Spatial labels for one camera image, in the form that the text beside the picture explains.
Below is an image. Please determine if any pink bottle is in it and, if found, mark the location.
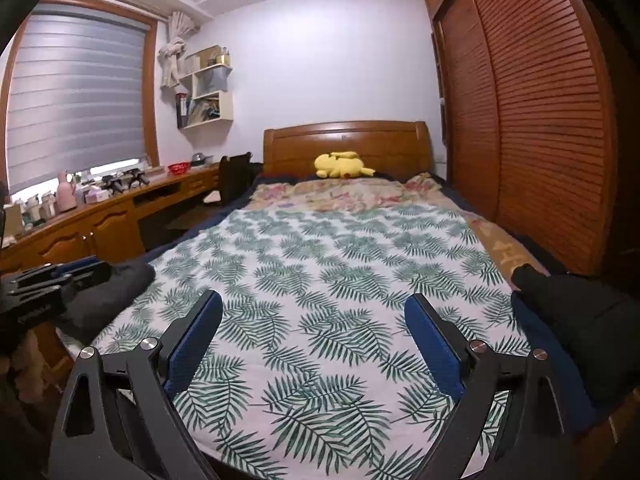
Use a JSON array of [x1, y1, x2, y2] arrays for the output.
[[56, 172, 77, 213]]

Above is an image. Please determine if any wooden louvered wardrobe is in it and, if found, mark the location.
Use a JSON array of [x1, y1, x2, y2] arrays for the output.
[[421, 0, 631, 276]]

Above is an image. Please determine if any wooden window frame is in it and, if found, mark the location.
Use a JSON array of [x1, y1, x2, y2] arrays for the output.
[[0, 0, 162, 201]]

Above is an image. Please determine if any dark wooden chair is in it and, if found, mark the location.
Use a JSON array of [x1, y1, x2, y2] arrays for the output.
[[202, 152, 253, 208]]

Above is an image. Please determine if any floral blanket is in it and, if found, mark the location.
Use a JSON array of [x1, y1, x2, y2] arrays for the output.
[[247, 172, 448, 216]]

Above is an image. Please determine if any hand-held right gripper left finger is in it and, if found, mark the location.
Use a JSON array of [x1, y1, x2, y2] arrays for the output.
[[47, 290, 223, 480]]

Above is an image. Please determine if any yellow plush toy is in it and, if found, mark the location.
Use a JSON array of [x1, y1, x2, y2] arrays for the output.
[[314, 151, 375, 180]]

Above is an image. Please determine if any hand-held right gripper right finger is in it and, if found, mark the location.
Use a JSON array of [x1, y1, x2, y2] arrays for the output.
[[404, 294, 571, 480]]

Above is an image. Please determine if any leaf-print bed sheet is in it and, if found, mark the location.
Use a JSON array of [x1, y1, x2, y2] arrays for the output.
[[92, 207, 531, 480]]

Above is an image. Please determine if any beige tied curtain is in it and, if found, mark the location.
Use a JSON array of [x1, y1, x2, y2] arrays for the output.
[[159, 10, 197, 90]]

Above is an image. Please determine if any grey paper bag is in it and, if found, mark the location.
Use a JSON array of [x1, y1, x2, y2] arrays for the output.
[[206, 67, 232, 97]]

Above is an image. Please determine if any black jacket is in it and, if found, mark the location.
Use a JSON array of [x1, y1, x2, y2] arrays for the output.
[[52, 261, 157, 335]]

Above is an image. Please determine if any orange patterned blanket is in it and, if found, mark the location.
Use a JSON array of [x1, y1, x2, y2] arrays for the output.
[[462, 207, 551, 281]]

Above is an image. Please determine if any grey window blind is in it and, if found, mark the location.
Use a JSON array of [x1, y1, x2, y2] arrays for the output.
[[5, 2, 151, 196]]

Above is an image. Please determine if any dark cloth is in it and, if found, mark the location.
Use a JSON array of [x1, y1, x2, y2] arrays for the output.
[[510, 263, 640, 408]]

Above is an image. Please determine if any wooden desk with cabinets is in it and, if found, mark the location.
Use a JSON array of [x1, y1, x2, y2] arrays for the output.
[[0, 162, 223, 376]]

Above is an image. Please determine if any person's left hand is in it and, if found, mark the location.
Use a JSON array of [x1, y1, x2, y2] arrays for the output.
[[7, 330, 53, 403]]

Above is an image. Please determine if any wooden bed headboard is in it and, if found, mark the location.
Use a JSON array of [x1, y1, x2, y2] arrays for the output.
[[262, 120, 433, 183]]

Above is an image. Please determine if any white wall shelf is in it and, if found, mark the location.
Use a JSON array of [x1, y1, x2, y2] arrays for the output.
[[176, 45, 235, 130]]

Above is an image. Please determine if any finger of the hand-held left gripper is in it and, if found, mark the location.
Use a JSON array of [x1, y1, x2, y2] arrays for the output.
[[10, 255, 101, 281], [0, 266, 112, 306]]

